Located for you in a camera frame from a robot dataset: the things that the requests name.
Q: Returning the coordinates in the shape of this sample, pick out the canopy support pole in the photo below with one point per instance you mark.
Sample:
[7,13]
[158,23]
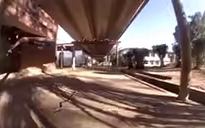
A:
[184,56]
[117,55]

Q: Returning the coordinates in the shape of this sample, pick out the tree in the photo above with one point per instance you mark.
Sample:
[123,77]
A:
[136,56]
[200,36]
[161,50]

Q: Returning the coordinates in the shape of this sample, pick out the concrete path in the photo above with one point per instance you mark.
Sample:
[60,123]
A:
[100,100]

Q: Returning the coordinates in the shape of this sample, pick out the walkway canopy roof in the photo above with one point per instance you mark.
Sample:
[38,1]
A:
[93,20]

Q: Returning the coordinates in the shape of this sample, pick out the white building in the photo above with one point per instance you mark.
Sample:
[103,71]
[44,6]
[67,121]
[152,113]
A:
[154,59]

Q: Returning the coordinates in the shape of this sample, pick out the dark concrete kerb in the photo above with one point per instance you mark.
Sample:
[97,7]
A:
[170,86]

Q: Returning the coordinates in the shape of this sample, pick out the red brick building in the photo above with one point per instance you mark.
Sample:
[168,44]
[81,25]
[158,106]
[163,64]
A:
[26,33]

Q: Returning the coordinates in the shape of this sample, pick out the bare reddish dirt ground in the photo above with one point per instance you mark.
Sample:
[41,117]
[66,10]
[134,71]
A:
[203,78]

